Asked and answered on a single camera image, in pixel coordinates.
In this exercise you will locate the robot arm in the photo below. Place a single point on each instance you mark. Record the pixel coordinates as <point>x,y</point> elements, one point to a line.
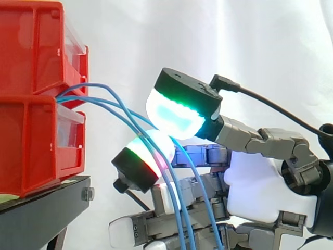
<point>325,198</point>

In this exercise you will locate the red plastic bin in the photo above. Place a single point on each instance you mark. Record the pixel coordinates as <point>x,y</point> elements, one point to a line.
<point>23,47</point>
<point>26,145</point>

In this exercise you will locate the black stand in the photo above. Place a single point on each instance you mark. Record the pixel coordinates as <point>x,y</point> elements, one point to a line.
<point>39,213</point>

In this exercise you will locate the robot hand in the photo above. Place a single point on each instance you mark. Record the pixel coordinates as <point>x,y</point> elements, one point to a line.
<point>249,187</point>

